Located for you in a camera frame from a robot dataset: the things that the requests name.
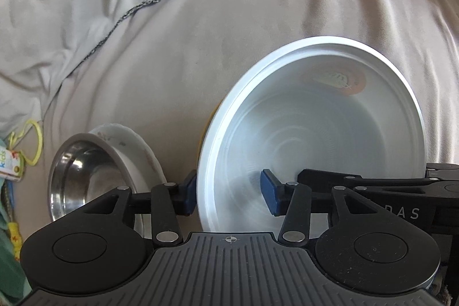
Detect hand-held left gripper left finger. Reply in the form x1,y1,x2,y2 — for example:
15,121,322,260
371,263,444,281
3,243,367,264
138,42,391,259
82,170,199,247

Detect grey blanket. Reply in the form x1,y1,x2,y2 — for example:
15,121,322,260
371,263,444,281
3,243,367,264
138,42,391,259
0,0,459,242

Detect yellow plastic ring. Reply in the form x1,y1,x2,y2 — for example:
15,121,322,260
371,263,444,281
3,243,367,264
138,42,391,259
9,120,44,167

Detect stainless steel bowl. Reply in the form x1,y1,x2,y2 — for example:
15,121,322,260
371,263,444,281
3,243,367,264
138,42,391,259
48,133,145,223

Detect small printed box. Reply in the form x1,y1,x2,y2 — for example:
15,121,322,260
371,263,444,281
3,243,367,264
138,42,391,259
0,147,26,182

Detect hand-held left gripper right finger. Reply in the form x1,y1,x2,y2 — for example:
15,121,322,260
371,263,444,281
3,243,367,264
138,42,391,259
260,169,378,248

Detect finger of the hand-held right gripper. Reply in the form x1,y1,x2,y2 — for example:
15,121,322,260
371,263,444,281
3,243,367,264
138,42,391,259
297,169,437,199

